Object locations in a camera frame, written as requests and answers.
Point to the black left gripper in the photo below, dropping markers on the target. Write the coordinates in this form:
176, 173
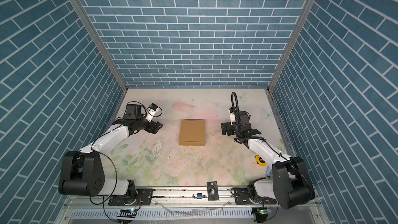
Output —
155, 127

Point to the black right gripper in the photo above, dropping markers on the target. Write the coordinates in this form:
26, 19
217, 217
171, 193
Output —
230, 131

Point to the brown cardboard box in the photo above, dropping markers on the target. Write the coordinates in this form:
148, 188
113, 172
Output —
192, 132

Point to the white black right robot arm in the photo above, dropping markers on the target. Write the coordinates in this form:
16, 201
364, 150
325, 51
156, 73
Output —
290, 185

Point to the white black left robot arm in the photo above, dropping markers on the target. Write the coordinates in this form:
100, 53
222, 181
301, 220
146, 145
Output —
82, 172

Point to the yellow tape measure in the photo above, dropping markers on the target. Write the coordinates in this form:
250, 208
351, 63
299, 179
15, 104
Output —
260, 161

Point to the blue grey stapler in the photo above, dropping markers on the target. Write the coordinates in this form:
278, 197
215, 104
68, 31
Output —
269, 171

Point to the black VIP card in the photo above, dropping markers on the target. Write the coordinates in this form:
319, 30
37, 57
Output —
212, 191

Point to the small padlock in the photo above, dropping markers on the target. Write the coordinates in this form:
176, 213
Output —
198, 196

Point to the left controller board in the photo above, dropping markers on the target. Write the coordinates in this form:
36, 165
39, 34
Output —
127, 214

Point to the controller board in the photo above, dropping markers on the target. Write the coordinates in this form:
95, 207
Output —
127, 214
261, 214

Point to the right controller board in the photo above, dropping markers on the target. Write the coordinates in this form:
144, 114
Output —
261, 214

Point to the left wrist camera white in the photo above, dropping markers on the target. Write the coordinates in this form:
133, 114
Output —
153, 111

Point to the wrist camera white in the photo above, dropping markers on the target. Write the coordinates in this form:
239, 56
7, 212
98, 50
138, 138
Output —
232, 115
153, 111

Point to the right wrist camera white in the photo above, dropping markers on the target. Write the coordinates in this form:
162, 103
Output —
232, 115

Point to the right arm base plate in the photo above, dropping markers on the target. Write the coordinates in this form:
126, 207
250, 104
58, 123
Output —
247, 195

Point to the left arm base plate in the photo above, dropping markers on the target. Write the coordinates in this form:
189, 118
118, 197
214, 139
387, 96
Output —
141, 196

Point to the aluminium front rail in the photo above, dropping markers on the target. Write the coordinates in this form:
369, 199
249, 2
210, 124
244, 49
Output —
167, 196

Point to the white slotted cable duct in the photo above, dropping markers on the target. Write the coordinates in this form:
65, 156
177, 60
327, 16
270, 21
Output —
162, 214

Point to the aluminium corner post right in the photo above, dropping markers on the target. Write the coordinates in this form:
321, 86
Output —
308, 5

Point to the aluminium corner post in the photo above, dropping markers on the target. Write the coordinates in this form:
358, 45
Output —
308, 5
87, 23

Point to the aluminium corner post left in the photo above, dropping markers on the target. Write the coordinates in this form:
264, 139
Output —
87, 23

